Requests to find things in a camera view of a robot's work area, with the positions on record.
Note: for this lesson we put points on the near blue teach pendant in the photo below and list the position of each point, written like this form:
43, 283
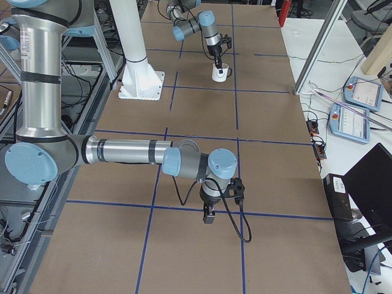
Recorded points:
345, 123

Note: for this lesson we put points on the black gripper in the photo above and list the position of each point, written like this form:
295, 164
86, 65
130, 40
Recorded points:
214, 50
209, 199

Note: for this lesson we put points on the aluminium frame post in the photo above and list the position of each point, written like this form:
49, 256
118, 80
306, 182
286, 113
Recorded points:
327, 26

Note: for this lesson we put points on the white smiley face mug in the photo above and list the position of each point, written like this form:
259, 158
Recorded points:
221, 74

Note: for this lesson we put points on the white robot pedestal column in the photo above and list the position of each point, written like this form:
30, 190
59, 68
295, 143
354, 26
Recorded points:
140, 81

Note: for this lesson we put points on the far blue teach pendant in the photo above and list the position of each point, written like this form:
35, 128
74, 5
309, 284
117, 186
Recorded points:
364, 93

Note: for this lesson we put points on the aluminium side frame rack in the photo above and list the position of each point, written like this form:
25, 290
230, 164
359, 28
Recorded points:
43, 150

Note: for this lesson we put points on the blue teach pendant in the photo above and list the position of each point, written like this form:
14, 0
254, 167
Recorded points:
364, 93
345, 123

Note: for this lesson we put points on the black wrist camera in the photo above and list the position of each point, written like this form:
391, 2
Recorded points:
235, 190
227, 40

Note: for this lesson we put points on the black laptop computer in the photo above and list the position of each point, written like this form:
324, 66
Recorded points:
368, 183

